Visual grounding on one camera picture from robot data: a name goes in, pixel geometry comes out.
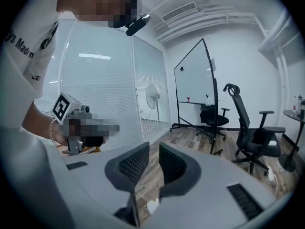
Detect person's left forearm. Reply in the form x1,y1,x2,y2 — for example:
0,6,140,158
22,103,58,144

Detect white ceiling pipes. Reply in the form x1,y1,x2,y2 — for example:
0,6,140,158
154,5,267,44

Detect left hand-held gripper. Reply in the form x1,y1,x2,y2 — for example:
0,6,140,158
51,92,120,156

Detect person's white t-shirt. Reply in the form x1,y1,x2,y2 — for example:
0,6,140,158
0,11,60,131

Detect white ceiling air vent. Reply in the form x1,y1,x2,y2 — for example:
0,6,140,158
162,1,198,22

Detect person's left hand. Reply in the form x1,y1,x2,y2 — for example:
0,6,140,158
55,124,69,146

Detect bottles group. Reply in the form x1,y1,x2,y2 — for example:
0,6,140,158
293,94,305,119

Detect black head camera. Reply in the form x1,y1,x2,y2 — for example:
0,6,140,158
108,0,151,37

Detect round dark table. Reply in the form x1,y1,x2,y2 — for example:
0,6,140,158
278,109,305,173

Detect black office chair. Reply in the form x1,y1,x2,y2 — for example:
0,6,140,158
196,104,231,140
223,83,286,176

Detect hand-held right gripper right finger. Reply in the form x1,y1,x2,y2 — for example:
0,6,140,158
152,142,290,229

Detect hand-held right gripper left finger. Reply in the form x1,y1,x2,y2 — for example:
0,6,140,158
47,141,150,229

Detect whiteboard on black stand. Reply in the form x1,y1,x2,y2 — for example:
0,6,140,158
170,38,224,155

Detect person's head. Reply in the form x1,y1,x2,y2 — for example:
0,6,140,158
56,0,143,28

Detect white standing fan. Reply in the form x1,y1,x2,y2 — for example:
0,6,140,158
145,84,161,122

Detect white cable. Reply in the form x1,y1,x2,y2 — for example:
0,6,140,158
273,173,280,197

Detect silver bracelet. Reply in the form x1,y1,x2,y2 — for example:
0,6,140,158
49,118,58,144

